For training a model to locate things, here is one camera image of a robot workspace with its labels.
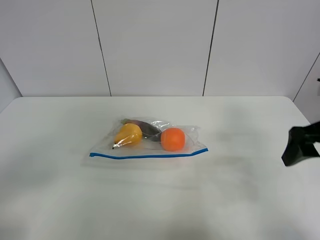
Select yellow pear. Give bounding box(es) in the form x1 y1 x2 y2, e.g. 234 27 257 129
112 123 143 149

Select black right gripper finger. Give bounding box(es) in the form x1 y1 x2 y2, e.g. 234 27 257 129
281 121 320 167

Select orange fruit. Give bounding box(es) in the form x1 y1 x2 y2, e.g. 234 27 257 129
160 127 186 152

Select dark purple eggplant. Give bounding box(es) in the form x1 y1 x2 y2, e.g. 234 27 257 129
121 118 162 142

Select clear zip bag blue seal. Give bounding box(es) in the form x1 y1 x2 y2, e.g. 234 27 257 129
89 117 208 160

